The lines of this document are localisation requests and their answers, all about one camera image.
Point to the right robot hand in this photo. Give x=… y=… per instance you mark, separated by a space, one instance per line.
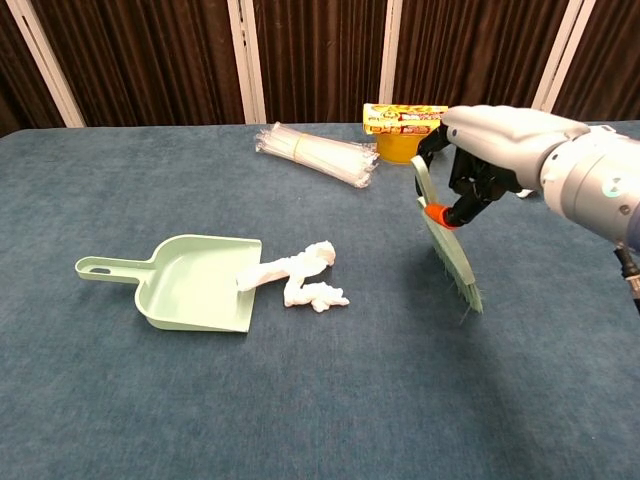
x=500 y=130

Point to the mint green hand brush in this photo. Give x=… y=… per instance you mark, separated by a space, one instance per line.
x=450 y=255

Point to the white paper tissue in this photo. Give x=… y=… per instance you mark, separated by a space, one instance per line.
x=290 y=267

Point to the mint green plastic dustpan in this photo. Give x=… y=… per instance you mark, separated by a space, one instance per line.
x=190 y=295

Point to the yellow jelly cup pack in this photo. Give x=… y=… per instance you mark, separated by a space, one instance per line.
x=395 y=147

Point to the bundle of wrapped straws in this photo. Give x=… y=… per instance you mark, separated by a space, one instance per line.
x=320 y=152

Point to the dark brown curtain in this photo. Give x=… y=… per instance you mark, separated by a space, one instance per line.
x=150 y=60

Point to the white frame pole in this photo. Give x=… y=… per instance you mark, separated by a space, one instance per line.
x=559 y=50
x=391 y=50
x=246 y=60
x=44 y=60

